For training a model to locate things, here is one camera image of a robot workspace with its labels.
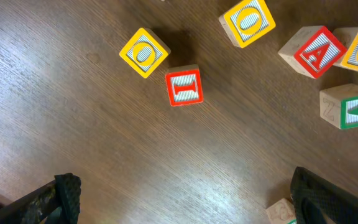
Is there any yellow O block upper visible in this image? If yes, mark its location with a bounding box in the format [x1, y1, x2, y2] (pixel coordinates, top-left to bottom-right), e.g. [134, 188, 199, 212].
[219, 0, 276, 49]

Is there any green V block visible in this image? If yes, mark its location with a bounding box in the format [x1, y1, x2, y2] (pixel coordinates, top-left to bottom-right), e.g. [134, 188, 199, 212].
[319, 83, 358, 129]

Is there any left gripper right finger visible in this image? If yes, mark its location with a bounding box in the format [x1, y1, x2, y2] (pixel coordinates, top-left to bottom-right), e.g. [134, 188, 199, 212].
[290, 167, 358, 224]

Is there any red I block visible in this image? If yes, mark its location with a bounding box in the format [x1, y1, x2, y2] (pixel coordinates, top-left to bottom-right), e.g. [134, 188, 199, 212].
[165, 64, 204, 106]

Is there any yellow o block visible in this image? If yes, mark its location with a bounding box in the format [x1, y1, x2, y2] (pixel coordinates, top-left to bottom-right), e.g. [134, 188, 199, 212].
[219, 0, 276, 49]
[119, 27, 171, 78]

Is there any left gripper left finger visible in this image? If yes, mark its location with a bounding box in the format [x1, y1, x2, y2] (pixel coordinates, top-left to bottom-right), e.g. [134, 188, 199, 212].
[0, 173, 81, 224]

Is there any red A block lower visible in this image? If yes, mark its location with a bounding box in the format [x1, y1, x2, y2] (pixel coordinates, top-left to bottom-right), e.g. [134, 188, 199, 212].
[278, 26, 347, 79]

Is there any yellow O block lower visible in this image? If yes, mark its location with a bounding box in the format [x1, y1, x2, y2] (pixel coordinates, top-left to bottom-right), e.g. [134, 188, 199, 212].
[119, 27, 171, 78]

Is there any green R block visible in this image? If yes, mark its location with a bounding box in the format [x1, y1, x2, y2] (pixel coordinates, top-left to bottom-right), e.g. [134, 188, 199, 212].
[266, 198, 296, 224]

